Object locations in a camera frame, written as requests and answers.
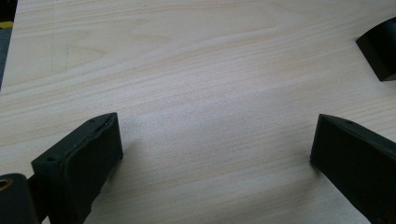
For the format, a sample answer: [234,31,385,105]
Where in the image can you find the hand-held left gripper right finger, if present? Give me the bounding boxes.
[310,113,396,224]

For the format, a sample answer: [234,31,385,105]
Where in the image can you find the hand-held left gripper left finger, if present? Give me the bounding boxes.
[31,112,124,224]

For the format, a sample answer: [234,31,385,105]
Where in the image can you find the black toy brick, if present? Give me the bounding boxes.
[355,17,396,82]

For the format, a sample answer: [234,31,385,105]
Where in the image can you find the yellow-black striped stand base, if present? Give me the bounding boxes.
[0,0,17,30]

